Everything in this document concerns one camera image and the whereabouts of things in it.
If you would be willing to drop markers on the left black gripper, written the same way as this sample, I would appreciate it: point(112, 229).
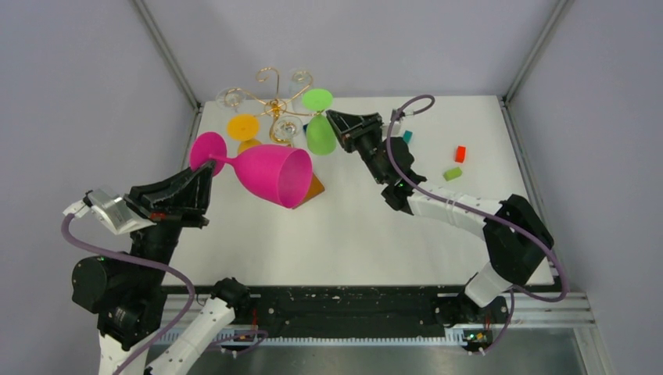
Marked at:
point(180, 198)

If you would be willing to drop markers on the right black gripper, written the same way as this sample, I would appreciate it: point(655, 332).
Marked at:
point(357, 126)

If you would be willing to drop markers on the green plastic goblet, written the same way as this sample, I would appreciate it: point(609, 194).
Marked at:
point(320, 137)

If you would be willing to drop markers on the clear stemmed wine glass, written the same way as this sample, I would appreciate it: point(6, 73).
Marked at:
point(285, 130)

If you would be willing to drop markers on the pink plastic goblet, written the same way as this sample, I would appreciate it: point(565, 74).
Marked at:
point(276, 173)

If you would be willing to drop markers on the orange plastic goblet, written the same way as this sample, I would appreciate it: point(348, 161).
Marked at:
point(244, 128)

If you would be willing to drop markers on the clear tall flute glass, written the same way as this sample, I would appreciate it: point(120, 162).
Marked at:
point(231, 99)

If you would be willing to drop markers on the clear short wine glass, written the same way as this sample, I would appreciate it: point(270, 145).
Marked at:
point(301, 80)

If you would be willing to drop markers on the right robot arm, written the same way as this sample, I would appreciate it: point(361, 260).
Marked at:
point(511, 229)

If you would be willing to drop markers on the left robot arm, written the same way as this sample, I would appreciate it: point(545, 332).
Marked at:
point(125, 289)

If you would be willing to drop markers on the teal block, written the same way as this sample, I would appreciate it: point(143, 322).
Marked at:
point(407, 135)

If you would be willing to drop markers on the lime green block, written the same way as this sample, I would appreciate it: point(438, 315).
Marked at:
point(453, 173)

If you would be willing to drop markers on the orange-red block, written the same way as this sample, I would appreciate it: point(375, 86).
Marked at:
point(460, 154)

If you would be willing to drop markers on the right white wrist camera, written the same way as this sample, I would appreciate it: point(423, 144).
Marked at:
point(394, 127)

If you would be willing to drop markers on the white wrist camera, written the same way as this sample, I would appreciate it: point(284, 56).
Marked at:
point(110, 209)
point(394, 127)

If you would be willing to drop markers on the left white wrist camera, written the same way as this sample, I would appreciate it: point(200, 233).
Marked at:
point(110, 209)

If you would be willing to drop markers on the gold wire wine glass rack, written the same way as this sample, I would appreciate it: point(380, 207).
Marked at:
point(275, 105)

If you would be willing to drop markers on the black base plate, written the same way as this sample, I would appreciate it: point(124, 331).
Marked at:
point(380, 312)

